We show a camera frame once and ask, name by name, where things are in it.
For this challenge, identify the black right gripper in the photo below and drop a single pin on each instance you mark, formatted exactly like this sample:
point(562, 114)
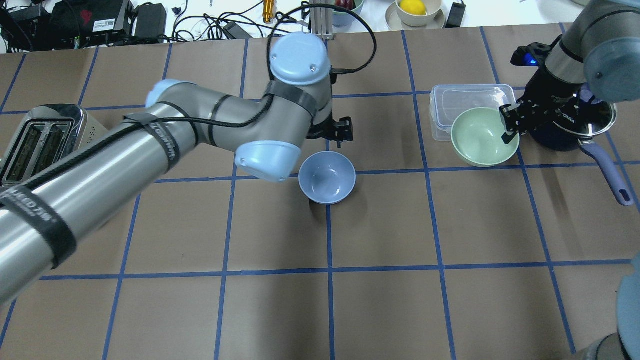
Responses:
point(556, 101)

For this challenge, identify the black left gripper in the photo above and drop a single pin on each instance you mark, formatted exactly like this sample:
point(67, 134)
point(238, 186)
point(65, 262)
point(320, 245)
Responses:
point(343, 131)

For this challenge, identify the light green bowl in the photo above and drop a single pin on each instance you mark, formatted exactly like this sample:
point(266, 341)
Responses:
point(476, 137)

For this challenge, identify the light blue bowl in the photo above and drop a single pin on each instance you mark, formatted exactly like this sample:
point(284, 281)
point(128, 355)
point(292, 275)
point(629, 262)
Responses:
point(327, 178)

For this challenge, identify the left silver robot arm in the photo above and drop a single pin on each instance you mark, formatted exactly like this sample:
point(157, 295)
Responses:
point(45, 218)

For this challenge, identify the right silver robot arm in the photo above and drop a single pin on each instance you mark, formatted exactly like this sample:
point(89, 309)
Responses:
point(580, 78)

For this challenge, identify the blue bowl with fruit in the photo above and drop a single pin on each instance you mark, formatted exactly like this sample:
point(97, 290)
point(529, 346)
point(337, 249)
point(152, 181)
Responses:
point(343, 19)

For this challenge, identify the beige bowl with lemon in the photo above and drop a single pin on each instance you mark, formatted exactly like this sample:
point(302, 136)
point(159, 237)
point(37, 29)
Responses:
point(414, 15)

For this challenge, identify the clear plastic food container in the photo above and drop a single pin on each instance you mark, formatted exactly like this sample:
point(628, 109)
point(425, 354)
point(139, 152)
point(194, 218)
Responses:
point(448, 101)

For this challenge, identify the dark blue saucepan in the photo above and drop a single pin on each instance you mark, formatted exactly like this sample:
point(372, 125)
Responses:
point(575, 126)

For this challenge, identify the black power brick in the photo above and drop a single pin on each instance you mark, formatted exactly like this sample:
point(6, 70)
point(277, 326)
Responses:
point(456, 14)

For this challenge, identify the black electronics box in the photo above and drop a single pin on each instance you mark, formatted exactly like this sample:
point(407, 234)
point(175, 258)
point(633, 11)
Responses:
point(150, 23)

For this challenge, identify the cream and chrome toaster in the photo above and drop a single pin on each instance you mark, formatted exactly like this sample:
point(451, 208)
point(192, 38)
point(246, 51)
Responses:
point(47, 134)

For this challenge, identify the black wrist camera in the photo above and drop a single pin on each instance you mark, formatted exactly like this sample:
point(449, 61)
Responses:
point(532, 55)

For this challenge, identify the aluminium frame post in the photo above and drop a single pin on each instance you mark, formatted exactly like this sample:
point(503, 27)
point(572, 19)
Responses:
point(321, 23)

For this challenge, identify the yellow handled screwdriver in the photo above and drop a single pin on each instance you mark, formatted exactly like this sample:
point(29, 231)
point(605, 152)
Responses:
point(268, 12)

